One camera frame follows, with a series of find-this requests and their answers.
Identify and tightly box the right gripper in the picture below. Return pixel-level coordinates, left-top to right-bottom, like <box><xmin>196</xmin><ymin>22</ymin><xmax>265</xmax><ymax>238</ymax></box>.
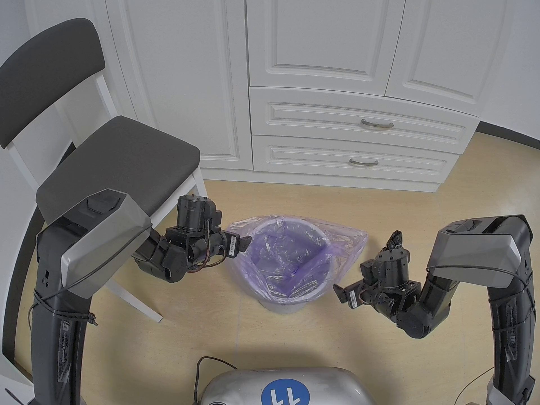
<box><xmin>333</xmin><ymin>284</ymin><xmax>381</xmax><ymax>311</ymax></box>

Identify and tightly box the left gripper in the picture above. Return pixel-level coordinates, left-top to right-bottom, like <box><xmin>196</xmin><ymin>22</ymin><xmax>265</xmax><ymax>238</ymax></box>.
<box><xmin>210</xmin><ymin>230</ymin><xmax>253</xmax><ymax>260</ymax></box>

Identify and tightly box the purple plastic bag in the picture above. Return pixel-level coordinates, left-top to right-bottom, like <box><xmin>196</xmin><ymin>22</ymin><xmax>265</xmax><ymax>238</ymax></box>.
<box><xmin>228</xmin><ymin>213</ymin><xmax>369</xmax><ymax>307</ymax></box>

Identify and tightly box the black plastic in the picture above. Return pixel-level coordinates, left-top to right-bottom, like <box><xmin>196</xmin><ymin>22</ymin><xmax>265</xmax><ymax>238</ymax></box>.
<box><xmin>382</xmin><ymin>230</ymin><xmax>406</xmax><ymax>253</ymax></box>

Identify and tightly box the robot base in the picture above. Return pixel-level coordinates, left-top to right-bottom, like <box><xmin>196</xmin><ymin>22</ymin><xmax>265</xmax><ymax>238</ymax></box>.
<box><xmin>202</xmin><ymin>367</ymin><xmax>376</xmax><ymax>405</ymax></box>

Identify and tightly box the white trash bin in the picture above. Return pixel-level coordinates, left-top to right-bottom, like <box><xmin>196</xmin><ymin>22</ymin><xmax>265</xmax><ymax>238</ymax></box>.
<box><xmin>249</xmin><ymin>220</ymin><xmax>334</xmax><ymax>314</ymax></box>

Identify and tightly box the white chair with grey pads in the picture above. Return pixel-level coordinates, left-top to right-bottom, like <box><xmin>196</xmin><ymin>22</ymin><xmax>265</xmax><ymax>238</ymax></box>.
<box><xmin>0</xmin><ymin>18</ymin><xmax>222</xmax><ymax>323</ymax></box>

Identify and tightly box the white wardrobe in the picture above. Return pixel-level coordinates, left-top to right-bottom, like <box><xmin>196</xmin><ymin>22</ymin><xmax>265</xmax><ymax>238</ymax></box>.
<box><xmin>23</xmin><ymin>0</ymin><xmax>519</xmax><ymax>194</ymax></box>

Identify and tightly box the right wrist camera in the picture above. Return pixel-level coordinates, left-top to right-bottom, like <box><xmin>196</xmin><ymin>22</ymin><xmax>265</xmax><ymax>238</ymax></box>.
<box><xmin>359</xmin><ymin>260</ymin><xmax>378</xmax><ymax>284</ymax></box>

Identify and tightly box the black cable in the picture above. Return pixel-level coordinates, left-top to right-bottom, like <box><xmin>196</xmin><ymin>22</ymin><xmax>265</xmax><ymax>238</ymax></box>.
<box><xmin>458</xmin><ymin>365</ymin><xmax>495</xmax><ymax>405</ymax></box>
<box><xmin>193</xmin><ymin>356</ymin><xmax>239</xmax><ymax>405</ymax></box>

